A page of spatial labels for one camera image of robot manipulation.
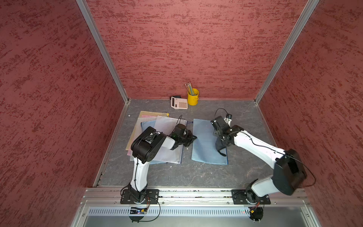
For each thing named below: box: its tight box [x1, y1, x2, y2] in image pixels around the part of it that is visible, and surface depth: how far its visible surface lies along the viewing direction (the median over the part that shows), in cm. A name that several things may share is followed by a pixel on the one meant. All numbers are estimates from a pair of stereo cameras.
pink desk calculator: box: [169, 95, 189, 110], surface depth 120 cm
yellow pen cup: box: [187, 87, 199, 106], surface depth 116 cm
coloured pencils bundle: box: [184, 81, 196, 97], surface depth 112 cm
